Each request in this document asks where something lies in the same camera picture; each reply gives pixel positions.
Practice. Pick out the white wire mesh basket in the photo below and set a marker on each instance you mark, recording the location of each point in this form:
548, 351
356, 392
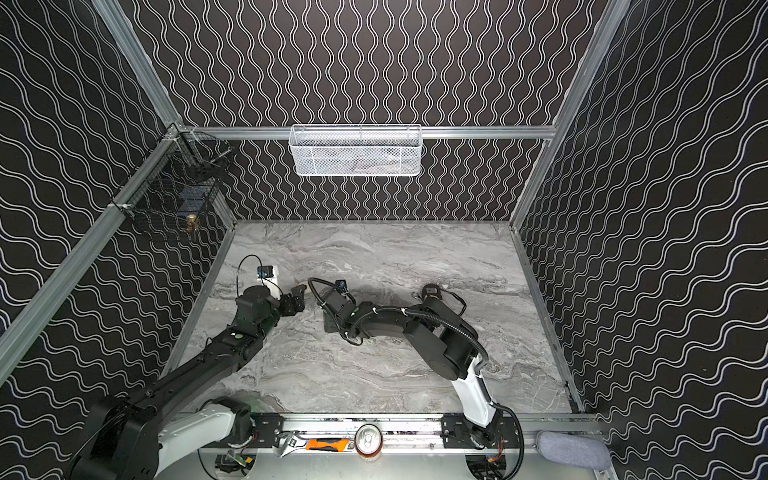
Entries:
356, 150

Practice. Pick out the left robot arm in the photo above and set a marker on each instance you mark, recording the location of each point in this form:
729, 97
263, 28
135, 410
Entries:
120, 439

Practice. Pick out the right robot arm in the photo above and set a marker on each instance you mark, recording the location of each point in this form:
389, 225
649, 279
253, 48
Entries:
443, 340

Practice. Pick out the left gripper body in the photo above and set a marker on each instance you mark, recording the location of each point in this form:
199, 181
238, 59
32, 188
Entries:
288, 303

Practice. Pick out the yellow black tape measure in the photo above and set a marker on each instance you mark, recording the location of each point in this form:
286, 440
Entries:
435, 291

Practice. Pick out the brass object in basket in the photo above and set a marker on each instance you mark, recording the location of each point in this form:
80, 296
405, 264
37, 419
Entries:
192, 223

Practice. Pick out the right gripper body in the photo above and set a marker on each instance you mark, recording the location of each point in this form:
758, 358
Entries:
334, 308

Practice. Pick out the orange utility knife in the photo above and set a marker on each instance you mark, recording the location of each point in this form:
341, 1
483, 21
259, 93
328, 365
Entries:
329, 444

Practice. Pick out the black wire basket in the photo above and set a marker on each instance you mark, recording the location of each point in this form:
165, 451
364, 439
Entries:
186, 179

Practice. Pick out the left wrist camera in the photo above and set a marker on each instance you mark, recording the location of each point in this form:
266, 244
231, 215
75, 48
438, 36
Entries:
267, 274

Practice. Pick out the soda can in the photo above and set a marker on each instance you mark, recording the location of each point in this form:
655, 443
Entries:
369, 441

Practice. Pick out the adjustable wrench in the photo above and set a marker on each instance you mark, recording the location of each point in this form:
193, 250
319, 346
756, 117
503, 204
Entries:
289, 442

